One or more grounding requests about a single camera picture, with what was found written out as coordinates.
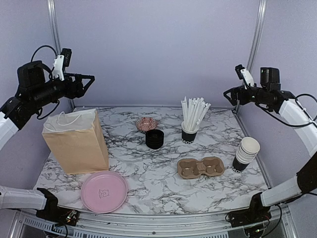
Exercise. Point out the pink plate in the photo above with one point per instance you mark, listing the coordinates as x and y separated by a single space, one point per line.
104 192

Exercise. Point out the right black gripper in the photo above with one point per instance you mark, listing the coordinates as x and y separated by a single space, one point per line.
234 100

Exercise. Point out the brown cardboard cup carrier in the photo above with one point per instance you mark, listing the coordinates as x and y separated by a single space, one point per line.
193 169

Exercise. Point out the black cup holding straws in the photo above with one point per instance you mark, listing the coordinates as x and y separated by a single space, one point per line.
188 137

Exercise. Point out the aluminium frame post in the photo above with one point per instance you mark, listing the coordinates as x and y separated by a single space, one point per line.
54 25
257 34

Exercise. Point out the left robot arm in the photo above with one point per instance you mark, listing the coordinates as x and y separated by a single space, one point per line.
37 88

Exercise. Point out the brown paper bag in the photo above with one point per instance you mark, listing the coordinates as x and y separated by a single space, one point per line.
76 140

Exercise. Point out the left aluminium frame post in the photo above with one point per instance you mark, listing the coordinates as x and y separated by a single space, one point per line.
54 25

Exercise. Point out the bundle of white straws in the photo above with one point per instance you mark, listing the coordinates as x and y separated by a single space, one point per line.
194 111

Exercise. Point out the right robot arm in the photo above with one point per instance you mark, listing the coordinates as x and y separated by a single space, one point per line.
271 98

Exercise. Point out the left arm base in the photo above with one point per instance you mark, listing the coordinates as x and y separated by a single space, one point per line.
52 212

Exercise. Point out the stack of black lids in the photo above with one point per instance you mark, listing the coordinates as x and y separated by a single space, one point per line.
154 138

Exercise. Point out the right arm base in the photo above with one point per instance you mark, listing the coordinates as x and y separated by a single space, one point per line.
255 213

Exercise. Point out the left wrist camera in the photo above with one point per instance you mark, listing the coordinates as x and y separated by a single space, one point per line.
60 63

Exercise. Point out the right aluminium frame post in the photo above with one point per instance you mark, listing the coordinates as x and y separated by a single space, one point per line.
257 34

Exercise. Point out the stack of paper cups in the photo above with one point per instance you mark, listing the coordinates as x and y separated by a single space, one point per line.
245 154

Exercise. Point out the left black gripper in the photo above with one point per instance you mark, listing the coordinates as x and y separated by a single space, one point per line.
79 90

